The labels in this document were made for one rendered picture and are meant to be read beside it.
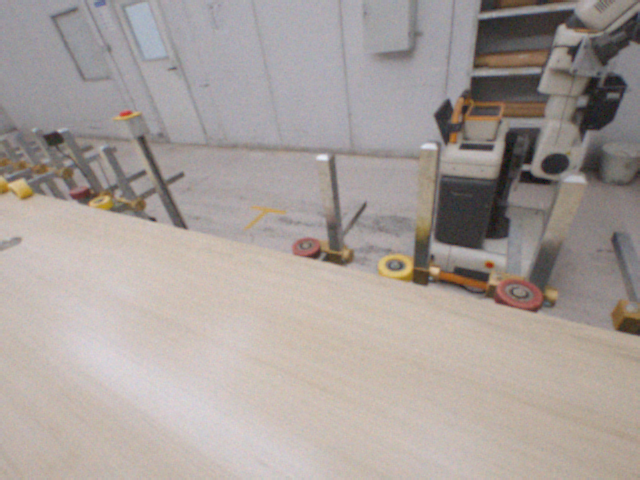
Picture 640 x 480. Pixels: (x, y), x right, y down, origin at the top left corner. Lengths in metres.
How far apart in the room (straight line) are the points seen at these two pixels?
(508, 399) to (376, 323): 0.24
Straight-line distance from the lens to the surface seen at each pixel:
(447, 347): 0.63
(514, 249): 0.97
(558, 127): 1.70
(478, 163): 1.59
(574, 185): 0.71
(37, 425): 0.80
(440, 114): 1.70
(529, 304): 0.72
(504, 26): 3.28
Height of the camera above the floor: 1.41
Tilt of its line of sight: 36 degrees down
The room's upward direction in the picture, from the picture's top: 10 degrees counter-clockwise
